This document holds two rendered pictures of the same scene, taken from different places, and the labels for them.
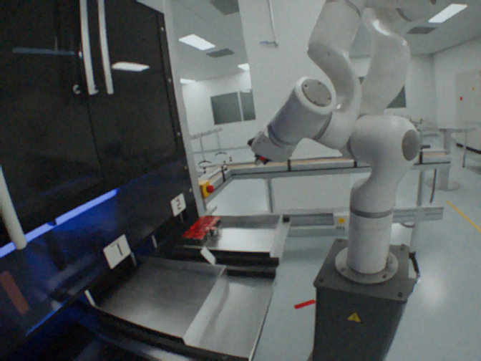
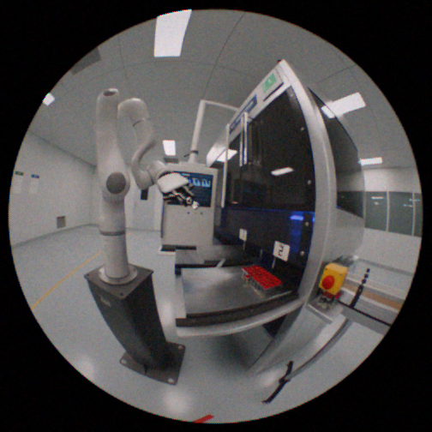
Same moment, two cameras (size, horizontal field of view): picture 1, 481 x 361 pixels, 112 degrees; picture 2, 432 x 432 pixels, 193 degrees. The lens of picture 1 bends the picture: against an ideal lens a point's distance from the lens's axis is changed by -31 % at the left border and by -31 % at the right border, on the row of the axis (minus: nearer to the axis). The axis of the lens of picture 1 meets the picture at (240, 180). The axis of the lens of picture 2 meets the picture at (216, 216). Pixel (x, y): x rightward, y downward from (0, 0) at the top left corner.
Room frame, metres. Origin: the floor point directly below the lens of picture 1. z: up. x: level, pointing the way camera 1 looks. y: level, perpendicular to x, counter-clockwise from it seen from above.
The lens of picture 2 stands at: (1.06, -0.23, 1.16)
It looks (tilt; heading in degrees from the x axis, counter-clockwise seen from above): 3 degrees down; 144
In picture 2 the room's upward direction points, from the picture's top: 5 degrees clockwise
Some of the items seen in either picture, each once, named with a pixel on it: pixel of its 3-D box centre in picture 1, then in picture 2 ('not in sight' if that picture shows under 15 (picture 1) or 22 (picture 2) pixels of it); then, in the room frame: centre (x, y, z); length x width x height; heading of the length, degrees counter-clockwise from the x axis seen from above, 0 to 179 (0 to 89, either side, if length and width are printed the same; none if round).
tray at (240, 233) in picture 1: (232, 233); (231, 286); (0.78, 0.06, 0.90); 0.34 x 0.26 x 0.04; 70
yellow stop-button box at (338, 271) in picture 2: (201, 189); (334, 277); (1.09, 0.19, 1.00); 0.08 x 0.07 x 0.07; 70
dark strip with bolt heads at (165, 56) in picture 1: (173, 105); (306, 151); (0.95, 0.22, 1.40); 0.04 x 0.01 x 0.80; 160
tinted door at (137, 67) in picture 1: (135, 76); (274, 144); (0.77, 0.29, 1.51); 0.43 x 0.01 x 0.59; 160
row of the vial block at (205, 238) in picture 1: (210, 231); (253, 281); (0.81, 0.14, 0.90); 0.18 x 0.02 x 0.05; 160
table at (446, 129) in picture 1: (444, 155); not in sight; (2.68, -3.17, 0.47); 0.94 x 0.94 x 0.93
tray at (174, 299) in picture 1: (154, 291); (227, 254); (0.50, 0.28, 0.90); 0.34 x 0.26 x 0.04; 70
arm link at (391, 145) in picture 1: (381, 165); (112, 201); (0.48, -0.34, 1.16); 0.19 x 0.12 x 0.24; 12
